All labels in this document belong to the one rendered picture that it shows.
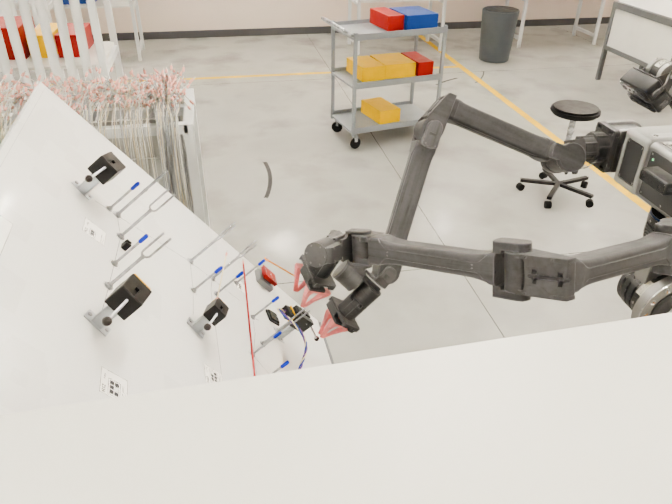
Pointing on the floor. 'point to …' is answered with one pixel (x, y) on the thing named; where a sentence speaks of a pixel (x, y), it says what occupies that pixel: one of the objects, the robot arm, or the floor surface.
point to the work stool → (574, 109)
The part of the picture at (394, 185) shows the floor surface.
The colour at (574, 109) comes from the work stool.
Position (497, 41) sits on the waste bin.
